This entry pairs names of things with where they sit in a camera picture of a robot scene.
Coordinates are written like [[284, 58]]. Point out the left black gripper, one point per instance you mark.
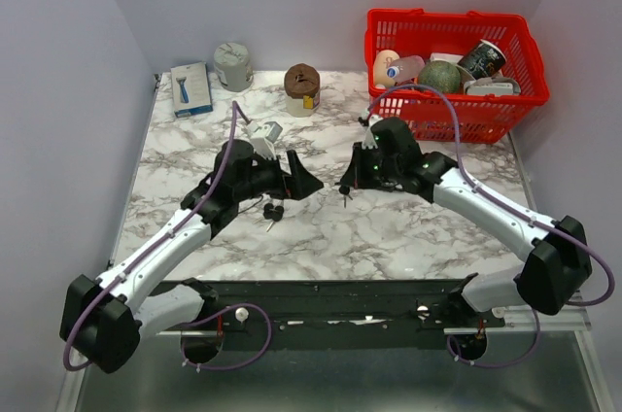
[[295, 186]]

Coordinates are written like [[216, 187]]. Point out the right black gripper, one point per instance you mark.
[[355, 177]]

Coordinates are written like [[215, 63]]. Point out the black key bunch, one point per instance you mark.
[[346, 194], [273, 213]]

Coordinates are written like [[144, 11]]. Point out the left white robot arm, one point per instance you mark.
[[105, 318]]

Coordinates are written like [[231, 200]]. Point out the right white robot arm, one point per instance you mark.
[[554, 262]]

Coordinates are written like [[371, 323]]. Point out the red plastic basket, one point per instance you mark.
[[470, 76]]

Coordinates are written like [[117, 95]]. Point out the brown lidded white jar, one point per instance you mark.
[[302, 85]]

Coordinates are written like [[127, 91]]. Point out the beige egg shaped toy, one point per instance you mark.
[[382, 62]]

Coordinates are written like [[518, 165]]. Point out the pink plastic bottle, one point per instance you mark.
[[405, 69]]

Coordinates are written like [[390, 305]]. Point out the green round melon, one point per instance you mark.
[[442, 76]]

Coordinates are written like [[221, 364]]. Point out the grey marble cup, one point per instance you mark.
[[232, 65]]

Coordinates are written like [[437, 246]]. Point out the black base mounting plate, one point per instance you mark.
[[243, 316]]

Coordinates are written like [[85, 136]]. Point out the razor package box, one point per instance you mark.
[[191, 90]]

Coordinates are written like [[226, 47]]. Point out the white box in basket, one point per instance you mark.
[[496, 87]]

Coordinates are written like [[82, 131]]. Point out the black paper cup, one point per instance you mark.
[[483, 61]]

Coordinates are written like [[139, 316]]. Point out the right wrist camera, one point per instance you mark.
[[370, 139]]

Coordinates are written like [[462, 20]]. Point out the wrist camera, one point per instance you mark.
[[263, 137], [370, 139]]

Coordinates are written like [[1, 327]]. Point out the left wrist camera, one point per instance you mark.
[[263, 137]]

